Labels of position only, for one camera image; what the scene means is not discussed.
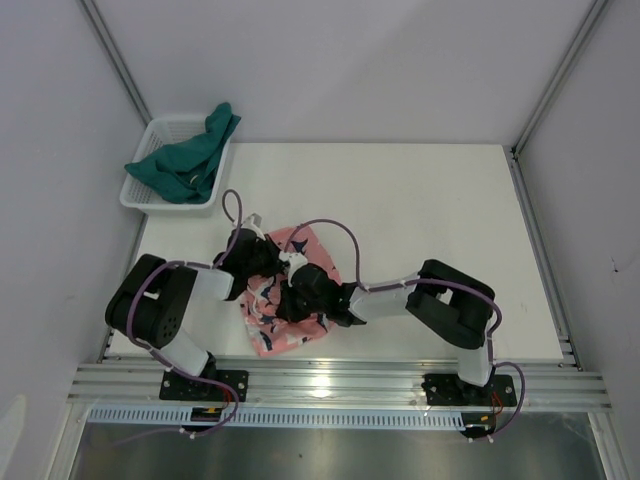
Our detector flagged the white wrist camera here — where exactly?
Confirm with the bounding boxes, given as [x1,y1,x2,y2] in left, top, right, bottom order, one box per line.
[279,251,308,271]
[242,213,265,239]

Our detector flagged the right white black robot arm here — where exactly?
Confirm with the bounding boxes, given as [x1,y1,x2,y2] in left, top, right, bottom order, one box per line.
[276,259,502,404]

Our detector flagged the white perforated cable tray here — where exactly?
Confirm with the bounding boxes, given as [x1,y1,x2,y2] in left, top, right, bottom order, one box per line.
[87,404,464,431]

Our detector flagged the green shorts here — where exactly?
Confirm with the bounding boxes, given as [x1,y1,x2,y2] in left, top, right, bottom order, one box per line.
[125,102,241,204]

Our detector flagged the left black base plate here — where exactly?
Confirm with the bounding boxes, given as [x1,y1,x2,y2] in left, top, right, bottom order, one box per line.
[159,370,249,402]

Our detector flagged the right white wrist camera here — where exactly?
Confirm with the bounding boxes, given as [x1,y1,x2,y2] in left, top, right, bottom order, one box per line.
[279,251,308,271]

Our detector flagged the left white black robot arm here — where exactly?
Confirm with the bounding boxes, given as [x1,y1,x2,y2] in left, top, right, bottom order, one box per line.
[105,228,281,400]

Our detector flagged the pink shark print shorts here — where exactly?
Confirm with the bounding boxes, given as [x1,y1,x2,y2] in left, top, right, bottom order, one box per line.
[239,226,342,357]

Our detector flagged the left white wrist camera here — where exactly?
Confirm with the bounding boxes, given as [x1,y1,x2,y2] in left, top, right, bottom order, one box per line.
[242,213,265,239]

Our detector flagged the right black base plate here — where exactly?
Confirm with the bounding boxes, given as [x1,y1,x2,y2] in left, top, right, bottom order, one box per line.
[421,373,518,407]

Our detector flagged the left aluminium frame post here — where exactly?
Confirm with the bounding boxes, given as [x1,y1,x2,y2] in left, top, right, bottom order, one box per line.
[76,0,153,126]

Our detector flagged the aluminium frame post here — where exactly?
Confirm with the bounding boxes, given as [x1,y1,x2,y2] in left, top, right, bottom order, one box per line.
[509,0,614,156]
[76,0,153,126]

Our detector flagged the right aluminium frame post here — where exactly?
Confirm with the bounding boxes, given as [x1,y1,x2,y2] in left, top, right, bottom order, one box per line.
[509,0,614,156]

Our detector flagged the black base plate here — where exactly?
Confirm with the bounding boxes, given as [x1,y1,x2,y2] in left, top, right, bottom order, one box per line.
[159,370,249,402]
[421,373,518,407]

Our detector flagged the aluminium mounting rail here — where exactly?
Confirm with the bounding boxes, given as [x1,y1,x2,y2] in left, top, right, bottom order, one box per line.
[67,357,612,412]

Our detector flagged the white plastic basket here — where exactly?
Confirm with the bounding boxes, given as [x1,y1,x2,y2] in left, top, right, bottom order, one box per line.
[118,113,232,219]

